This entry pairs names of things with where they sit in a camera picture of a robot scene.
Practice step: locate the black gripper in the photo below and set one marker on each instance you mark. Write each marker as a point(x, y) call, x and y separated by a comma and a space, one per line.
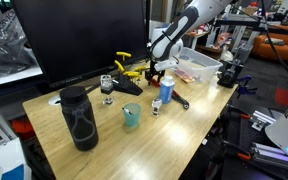
point(158, 68)

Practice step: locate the red handled screwdriver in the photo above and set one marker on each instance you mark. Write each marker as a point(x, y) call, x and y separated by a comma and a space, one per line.
point(155, 83)

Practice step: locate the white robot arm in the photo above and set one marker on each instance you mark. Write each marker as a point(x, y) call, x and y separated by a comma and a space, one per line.
point(167, 43)

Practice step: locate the clear plastic storage box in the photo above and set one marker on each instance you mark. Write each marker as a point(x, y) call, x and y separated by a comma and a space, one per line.
point(195, 67)

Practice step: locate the white blue plastic bottle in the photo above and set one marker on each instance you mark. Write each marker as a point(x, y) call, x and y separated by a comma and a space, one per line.
point(166, 89)

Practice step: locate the small clear glass bottle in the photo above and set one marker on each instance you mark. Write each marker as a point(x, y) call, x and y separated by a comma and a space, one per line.
point(156, 104)

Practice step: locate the black hex key stand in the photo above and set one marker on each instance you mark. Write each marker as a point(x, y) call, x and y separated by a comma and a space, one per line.
point(123, 84)

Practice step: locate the white pen in cup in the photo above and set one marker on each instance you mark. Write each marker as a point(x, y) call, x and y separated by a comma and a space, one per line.
point(127, 111)

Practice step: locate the clear glass on black base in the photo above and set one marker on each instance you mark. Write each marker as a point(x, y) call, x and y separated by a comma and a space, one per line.
point(106, 89)

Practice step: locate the teal plastic cup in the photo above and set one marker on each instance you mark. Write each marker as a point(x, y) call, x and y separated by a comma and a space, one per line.
point(132, 120)

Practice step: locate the black clamp device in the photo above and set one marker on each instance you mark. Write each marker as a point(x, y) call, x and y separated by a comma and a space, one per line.
point(232, 71)

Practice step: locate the black insulated water bottle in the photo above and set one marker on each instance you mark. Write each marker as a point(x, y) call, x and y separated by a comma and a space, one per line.
point(78, 114)

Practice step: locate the large black monitor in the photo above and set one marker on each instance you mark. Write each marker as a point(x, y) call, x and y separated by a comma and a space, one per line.
point(74, 40)

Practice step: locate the white round table grommet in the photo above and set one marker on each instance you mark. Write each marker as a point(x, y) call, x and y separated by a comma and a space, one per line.
point(54, 101)

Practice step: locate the orange sofa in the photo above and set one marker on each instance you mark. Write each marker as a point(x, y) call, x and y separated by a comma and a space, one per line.
point(262, 49)

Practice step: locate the grey plastic bag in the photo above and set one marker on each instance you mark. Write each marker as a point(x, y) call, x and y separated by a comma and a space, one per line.
point(14, 56)

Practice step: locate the yellow T-handle hex key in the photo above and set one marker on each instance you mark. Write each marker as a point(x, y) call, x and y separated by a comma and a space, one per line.
point(140, 69)
point(124, 55)
point(132, 74)
point(120, 67)

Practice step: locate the red handled pliers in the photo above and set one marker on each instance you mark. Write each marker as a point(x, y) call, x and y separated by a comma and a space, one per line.
point(179, 99)

